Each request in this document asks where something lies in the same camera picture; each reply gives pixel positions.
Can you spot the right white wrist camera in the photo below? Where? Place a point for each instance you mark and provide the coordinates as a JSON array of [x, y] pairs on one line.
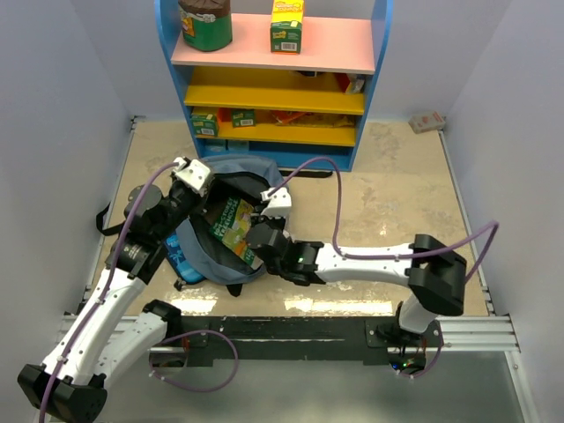
[[276, 204]]

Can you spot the green box left shelf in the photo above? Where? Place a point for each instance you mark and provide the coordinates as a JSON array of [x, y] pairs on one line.
[[205, 124]]

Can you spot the small red white box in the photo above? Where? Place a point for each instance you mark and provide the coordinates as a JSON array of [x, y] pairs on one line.
[[426, 121]]

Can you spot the aluminium frame rail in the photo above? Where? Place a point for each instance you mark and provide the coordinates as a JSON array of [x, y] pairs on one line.
[[479, 335]]

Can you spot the green box shelf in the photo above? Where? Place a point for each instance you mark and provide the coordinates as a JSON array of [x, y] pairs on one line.
[[205, 124], [242, 118]]

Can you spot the yellow green carton top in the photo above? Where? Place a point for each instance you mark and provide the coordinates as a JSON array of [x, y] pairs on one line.
[[286, 26]]

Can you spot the blue dinosaur pencil case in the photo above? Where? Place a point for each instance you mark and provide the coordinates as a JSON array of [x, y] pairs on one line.
[[186, 274]]

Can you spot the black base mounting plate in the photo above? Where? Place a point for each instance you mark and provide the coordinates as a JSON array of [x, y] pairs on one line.
[[372, 341]]

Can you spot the blue student backpack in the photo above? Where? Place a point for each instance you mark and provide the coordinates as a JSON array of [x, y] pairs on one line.
[[234, 176]]

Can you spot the teal boxes bottom shelf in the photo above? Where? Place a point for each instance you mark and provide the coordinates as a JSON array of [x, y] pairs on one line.
[[226, 145]]

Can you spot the green treehouse book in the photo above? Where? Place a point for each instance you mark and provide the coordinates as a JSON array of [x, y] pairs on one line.
[[231, 227]]

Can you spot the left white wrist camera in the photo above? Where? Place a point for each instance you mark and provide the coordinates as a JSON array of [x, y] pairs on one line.
[[195, 174]]

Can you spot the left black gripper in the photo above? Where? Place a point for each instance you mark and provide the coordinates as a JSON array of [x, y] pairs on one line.
[[200, 201]]

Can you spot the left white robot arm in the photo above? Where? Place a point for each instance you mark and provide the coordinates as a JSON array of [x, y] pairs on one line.
[[73, 381]]

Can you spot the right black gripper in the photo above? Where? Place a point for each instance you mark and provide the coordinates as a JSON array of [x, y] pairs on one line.
[[259, 218]]

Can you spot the green box middle shelf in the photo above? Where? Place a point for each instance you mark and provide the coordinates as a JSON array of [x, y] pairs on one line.
[[242, 118]]

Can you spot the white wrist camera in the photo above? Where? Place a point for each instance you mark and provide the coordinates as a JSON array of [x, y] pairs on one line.
[[276, 204], [195, 174]]

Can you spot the red packet middle shelf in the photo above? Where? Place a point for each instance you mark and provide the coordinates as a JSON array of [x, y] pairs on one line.
[[350, 83]]

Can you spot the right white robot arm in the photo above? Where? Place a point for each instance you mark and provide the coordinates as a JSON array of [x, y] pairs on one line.
[[434, 273]]

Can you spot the green brown canister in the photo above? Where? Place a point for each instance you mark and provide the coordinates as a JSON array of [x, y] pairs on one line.
[[206, 24]]

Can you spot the orange snack packets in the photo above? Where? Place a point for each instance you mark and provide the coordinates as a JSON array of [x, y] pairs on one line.
[[312, 119]]

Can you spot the blue pink yellow shelf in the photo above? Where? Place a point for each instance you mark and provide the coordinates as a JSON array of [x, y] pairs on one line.
[[246, 74]]

